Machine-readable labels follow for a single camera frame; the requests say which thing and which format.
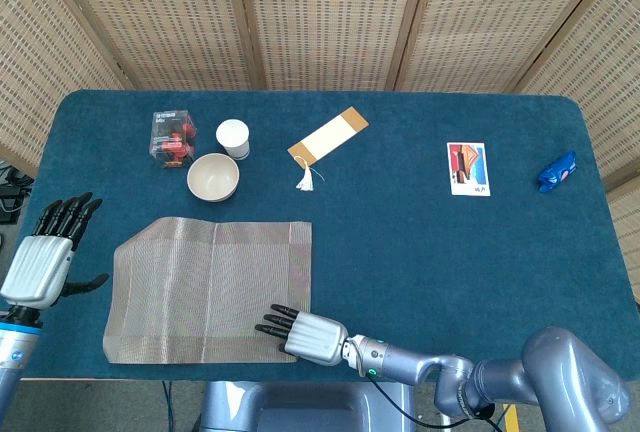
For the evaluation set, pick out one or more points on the brown woven placemat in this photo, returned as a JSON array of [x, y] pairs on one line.
[[200, 277]]

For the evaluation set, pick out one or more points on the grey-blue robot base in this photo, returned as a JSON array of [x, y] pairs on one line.
[[300, 409]]

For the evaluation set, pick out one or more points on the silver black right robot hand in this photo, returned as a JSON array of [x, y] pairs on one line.
[[317, 339]]

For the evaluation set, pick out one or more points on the cream round bowl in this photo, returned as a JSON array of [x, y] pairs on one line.
[[212, 177]]

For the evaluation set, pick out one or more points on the teal blue table cloth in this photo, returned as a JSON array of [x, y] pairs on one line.
[[450, 262]]

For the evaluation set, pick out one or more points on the white paper cup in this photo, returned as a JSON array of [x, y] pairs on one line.
[[233, 137]]

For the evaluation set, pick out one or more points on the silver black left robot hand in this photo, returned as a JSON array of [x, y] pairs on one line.
[[40, 269]]

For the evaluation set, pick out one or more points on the white brown bookmark with tassel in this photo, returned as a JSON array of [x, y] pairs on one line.
[[330, 137]]

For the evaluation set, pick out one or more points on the colourful photo card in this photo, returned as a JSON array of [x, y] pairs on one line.
[[468, 169]]

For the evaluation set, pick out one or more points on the blue snack packet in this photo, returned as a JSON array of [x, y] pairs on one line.
[[556, 173]]

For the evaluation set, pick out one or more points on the clear box with red items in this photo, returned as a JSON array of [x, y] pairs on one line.
[[172, 139]]

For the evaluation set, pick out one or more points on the woven bamboo folding screen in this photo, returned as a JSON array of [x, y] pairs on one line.
[[325, 17]]

